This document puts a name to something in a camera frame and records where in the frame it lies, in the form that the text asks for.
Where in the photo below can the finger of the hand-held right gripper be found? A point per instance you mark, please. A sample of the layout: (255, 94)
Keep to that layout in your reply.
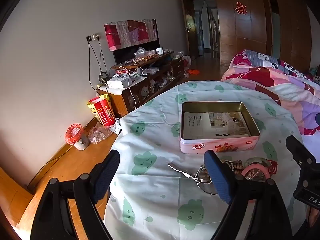
(298, 150)

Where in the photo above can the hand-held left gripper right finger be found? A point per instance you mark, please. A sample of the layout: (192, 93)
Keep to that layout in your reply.
(221, 180)

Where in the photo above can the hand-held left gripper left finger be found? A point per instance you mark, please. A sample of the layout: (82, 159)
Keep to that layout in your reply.
(106, 175)

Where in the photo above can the pink bangle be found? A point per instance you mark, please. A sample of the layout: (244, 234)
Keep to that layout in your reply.
(244, 170)

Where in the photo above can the pink metal tin box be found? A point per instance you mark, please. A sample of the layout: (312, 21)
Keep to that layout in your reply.
(215, 142)

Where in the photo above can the clear crumpled plastic bag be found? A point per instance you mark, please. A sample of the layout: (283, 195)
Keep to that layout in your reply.
(100, 133)

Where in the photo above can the silver wristwatch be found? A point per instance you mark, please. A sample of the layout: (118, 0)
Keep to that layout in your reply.
(178, 169)

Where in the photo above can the trash bin with red bag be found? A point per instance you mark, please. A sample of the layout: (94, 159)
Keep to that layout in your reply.
(75, 136)

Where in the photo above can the printed paper leaflet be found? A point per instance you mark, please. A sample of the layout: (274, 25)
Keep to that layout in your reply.
(215, 125)

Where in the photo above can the red and yellow bag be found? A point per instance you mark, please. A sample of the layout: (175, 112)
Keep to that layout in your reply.
(103, 112)

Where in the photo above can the white tablecloth with green clouds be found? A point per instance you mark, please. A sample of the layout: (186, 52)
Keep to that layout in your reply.
(155, 135)

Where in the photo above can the pink patchwork quilt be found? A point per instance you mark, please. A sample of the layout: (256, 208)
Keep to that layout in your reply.
(282, 85)

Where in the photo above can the white device box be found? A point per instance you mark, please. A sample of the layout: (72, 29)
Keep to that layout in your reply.
(118, 82)

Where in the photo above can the grey striped cloth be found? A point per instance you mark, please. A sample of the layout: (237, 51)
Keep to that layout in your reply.
(260, 58)

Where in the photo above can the wooden television cabinet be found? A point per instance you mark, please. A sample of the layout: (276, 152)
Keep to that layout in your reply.
(150, 80)

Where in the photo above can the orange item on floor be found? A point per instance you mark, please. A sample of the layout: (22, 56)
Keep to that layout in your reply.
(193, 71)

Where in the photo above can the black television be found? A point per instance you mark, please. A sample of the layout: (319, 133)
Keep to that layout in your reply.
(125, 55)

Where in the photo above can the white paper bag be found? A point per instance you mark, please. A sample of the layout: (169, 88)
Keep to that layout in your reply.
(187, 61)

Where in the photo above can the clear plastic bag with snacks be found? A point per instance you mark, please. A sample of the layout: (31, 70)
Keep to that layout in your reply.
(140, 53)

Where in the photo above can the wooden wardrobe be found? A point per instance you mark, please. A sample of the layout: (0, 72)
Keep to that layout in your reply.
(250, 30)

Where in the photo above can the white mug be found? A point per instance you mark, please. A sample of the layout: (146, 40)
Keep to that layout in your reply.
(159, 51)

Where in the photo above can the red patchwork cover cloth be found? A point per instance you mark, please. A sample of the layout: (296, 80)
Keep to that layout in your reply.
(130, 33)

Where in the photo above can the wooden door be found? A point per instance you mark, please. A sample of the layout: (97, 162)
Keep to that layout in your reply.
(190, 30)

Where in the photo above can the wall power socket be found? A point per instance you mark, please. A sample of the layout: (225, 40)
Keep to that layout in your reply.
(93, 37)

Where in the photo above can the red paper wall decoration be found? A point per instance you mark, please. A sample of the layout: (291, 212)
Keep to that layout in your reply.
(241, 8)

